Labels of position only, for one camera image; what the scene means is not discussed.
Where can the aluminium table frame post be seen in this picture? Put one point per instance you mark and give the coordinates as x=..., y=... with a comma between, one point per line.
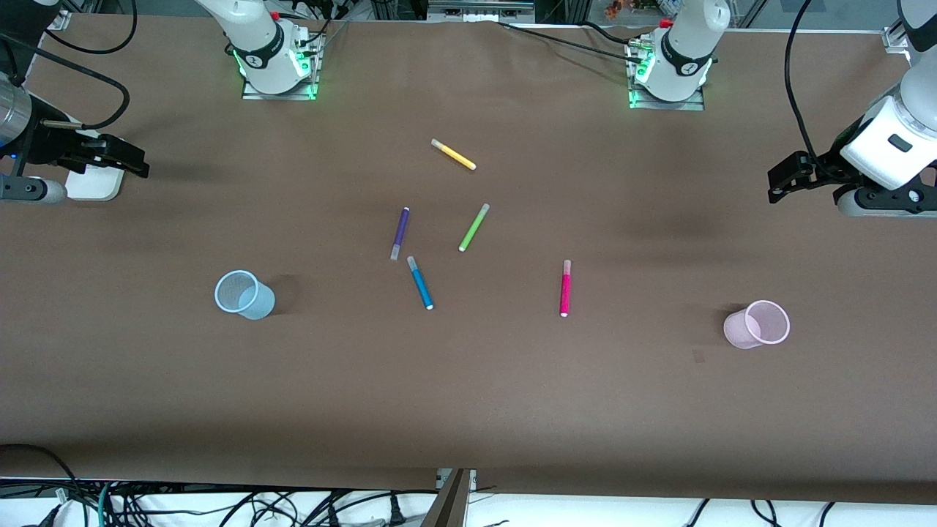
x=448, y=501

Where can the purple marker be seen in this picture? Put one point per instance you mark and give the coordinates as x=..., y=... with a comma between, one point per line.
x=400, y=233

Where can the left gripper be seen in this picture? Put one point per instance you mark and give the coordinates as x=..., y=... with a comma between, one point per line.
x=826, y=165

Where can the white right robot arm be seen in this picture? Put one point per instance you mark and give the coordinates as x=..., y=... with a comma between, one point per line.
x=256, y=36

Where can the black power plug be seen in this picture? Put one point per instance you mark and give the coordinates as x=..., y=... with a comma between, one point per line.
x=397, y=511

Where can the brown table cover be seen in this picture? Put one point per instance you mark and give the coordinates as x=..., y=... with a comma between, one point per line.
x=468, y=380

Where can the pink marker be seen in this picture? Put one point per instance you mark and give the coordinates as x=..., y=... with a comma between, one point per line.
x=566, y=291

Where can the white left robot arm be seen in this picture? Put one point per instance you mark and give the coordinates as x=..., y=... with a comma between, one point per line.
x=688, y=44

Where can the yellow marker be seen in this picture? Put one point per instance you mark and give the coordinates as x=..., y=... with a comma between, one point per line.
x=454, y=154

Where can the pink mesh cup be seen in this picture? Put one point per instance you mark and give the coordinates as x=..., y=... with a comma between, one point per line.
x=739, y=329

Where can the blue mesh cup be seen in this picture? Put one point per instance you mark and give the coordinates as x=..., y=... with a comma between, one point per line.
x=256, y=304

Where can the blue marker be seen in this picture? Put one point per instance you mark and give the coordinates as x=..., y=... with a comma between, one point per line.
x=421, y=285

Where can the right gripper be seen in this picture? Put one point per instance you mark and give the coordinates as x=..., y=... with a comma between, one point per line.
x=50, y=143

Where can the green marker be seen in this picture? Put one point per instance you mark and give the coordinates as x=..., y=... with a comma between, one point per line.
x=473, y=228

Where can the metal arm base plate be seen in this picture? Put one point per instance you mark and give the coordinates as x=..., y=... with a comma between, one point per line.
x=635, y=99
x=317, y=66

